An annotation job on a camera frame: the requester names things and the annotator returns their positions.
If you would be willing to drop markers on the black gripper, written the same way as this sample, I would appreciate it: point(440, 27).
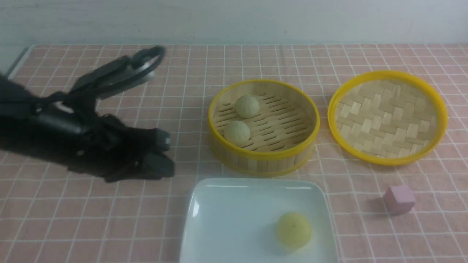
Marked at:
point(115, 152)

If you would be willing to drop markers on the white steamed bun front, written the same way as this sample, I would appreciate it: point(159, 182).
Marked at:
point(237, 133)

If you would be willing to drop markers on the white steamed bun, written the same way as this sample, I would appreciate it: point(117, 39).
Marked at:
point(247, 106)
point(237, 133)

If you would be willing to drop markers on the yellow steamed bun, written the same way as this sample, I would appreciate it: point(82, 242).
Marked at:
point(293, 230)

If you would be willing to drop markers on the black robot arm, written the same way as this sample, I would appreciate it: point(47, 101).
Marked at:
point(69, 132)

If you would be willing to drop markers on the white square plate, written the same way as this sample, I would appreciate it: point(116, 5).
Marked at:
point(232, 220)

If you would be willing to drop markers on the pink checkered tablecloth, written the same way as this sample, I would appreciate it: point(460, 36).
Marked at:
point(51, 215)

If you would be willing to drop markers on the yellow rimmed bamboo steamer basket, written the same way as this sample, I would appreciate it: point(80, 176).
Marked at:
point(282, 134)

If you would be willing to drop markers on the yellow rimmed woven steamer lid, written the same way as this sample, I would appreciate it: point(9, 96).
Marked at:
point(387, 117)

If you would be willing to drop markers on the pink cube block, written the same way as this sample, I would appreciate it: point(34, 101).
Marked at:
point(399, 199)

